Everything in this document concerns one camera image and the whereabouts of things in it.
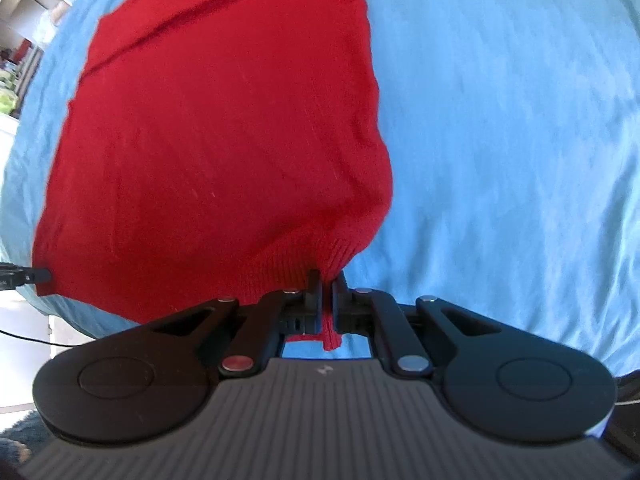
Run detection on black cable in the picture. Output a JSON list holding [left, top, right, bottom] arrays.
[[0, 327, 76, 348]]

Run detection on white shelving unit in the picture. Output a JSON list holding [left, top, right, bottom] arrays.
[[1, 0, 75, 118]]

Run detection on red knit sweater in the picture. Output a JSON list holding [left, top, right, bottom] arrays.
[[32, 0, 393, 324]]

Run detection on dark fluffy rug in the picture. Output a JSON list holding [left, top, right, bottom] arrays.
[[1, 411, 53, 479]]

